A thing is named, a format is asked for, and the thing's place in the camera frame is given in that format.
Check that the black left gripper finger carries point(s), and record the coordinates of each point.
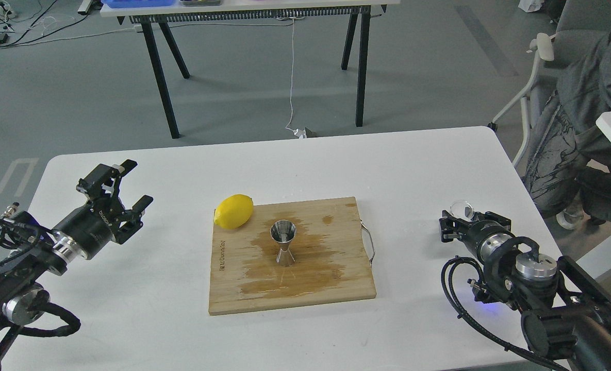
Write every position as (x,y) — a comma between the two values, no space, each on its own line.
(128,222)
(103,183)

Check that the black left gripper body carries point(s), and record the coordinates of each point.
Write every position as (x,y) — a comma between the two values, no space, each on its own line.
(87,230)

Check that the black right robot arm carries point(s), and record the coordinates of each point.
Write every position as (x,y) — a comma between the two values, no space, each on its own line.
(565,313)

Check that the blue plastic tray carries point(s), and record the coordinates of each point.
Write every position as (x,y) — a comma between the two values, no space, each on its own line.
(125,4)

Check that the yellow lemon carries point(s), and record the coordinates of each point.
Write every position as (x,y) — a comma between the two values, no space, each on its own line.
(233,211)

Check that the steel double jigger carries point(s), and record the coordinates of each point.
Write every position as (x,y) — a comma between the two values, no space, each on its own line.
(283,232)

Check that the grey white office chair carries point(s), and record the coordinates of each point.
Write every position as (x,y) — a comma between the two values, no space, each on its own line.
(579,25)

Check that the person in grey clothes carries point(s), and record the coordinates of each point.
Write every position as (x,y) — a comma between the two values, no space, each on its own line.
(569,157)

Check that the bamboo cutting board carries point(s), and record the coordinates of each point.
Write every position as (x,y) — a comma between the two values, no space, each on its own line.
(331,263)

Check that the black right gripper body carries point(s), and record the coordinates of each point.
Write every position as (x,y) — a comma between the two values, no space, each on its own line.
(484,237)

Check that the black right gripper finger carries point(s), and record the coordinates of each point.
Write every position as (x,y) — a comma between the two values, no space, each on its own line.
(452,228)
(491,216)

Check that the small clear glass cup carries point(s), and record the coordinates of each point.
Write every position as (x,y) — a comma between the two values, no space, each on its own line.
(462,209)

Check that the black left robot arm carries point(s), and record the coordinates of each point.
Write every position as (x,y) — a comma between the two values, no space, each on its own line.
(25,306)

